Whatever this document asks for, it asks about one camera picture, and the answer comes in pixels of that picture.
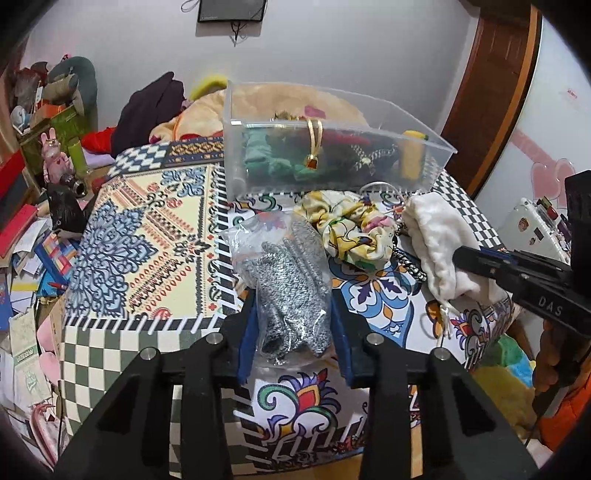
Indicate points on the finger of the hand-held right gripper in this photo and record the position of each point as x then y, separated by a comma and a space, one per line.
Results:
480, 261

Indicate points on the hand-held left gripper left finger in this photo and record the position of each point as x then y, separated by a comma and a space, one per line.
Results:
247, 344

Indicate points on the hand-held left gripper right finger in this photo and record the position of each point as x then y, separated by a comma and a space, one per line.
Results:
345, 344

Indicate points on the white fuzzy cloth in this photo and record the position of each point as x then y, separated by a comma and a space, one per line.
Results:
443, 240

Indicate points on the plastic bag of grey knitwear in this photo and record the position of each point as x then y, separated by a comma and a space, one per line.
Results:
286, 286

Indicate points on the clear plastic storage bin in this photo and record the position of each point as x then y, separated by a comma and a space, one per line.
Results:
258, 152

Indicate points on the person's right forearm orange sleeve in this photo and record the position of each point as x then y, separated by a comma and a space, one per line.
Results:
572, 420

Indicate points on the yellow soft roll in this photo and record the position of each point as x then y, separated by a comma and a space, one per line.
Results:
412, 154

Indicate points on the person's right hand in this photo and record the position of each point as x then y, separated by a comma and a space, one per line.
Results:
547, 353

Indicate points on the white suitcase with stickers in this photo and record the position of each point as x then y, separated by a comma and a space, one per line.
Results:
531, 226

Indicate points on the green and yellow plush cloth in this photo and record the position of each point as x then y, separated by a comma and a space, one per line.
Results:
505, 374

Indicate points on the yellow floral scrunchie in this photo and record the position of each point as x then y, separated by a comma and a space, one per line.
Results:
351, 230

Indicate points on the patterned printed tablecloth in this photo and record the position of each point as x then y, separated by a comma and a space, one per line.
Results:
152, 230

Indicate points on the brown wooden door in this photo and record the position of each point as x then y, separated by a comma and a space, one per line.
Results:
494, 92

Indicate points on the white cabinet with pink hearts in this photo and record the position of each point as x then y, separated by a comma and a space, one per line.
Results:
545, 101

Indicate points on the red fabric piece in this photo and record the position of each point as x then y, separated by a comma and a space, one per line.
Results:
344, 137

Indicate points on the green scrunchie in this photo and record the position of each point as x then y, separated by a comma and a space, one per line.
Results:
268, 157

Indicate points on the gold ribbon with tassel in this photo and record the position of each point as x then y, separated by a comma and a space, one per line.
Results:
315, 138

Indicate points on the black bag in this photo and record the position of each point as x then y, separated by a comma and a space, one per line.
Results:
67, 210

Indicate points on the pile of books and papers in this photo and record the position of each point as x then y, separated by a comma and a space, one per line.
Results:
27, 277

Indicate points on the beige plush blanket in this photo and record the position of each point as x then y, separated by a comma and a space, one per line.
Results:
203, 115

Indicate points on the red cloth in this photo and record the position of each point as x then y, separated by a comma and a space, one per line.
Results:
99, 141

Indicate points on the dark purple garment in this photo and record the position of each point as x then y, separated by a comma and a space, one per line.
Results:
147, 110

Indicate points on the yellow-green hat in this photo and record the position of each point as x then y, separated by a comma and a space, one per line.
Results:
207, 85

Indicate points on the pink rabbit figurine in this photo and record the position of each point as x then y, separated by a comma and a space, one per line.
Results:
55, 157

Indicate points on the green cardboard box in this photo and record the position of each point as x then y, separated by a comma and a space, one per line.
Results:
55, 124

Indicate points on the grey-green plush toy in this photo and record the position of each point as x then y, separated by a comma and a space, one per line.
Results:
74, 83

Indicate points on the black wall-mounted device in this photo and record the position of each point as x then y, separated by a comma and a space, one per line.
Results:
231, 10

